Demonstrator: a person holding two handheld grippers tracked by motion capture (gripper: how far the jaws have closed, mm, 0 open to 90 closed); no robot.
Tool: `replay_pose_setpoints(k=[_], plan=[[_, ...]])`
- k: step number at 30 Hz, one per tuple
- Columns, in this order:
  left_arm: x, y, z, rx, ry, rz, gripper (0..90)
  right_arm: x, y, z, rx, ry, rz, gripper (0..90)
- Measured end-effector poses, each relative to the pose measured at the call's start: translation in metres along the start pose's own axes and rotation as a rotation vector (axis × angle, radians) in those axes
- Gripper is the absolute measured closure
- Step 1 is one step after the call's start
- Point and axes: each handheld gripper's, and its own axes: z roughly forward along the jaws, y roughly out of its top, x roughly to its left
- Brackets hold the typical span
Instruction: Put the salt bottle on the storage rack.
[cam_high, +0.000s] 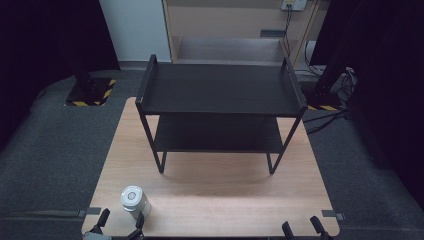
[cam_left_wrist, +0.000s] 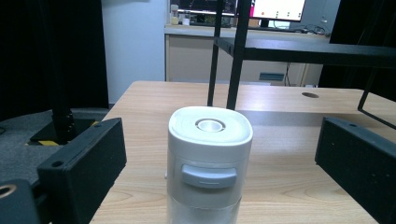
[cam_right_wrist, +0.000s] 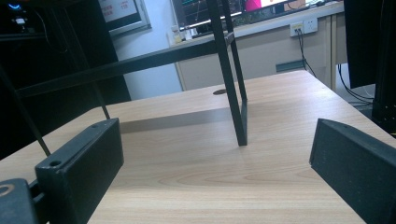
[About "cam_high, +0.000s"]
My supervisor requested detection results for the black power cable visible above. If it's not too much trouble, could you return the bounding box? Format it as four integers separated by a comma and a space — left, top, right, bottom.
282, 3, 294, 57

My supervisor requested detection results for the black metal stand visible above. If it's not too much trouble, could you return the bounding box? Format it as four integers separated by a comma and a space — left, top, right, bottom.
305, 49, 355, 112

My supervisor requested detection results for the white cylindrical can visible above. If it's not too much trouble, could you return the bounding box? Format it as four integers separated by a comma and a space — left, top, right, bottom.
119, 185, 153, 221

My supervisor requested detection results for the black floor cable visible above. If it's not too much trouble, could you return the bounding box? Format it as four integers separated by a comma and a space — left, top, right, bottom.
303, 107, 352, 136

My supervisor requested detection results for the black curtain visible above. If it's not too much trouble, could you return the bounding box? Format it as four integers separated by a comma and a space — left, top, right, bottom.
0, 0, 121, 152
309, 0, 424, 203

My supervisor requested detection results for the light wooden cabinet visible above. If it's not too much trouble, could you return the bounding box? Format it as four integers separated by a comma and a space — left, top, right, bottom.
162, 0, 322, 67

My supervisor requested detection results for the black two-tier metal rack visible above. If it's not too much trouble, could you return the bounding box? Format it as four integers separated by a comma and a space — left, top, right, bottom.
134, 53, 308, 175

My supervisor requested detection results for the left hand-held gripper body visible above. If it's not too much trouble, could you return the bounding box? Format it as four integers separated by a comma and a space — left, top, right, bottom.
82, 226, 146, 240

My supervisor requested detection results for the grey tape piece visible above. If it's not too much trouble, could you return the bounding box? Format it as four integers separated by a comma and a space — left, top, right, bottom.
77, 206, 102, 219
321, 209, 346, 222

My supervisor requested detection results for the white power strip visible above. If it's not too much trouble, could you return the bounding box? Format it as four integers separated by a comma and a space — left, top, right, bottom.
281, 0, 308, 12

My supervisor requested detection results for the grey label strip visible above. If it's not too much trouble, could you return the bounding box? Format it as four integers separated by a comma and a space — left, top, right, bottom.
259, 29, 287, 38

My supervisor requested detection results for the bundle of white cables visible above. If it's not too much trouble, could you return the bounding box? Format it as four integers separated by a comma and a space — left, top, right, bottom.
333, 66, 358, 101

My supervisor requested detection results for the black stand base striped tape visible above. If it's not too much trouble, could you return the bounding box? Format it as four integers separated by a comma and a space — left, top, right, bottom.
64, 76, 117, 108

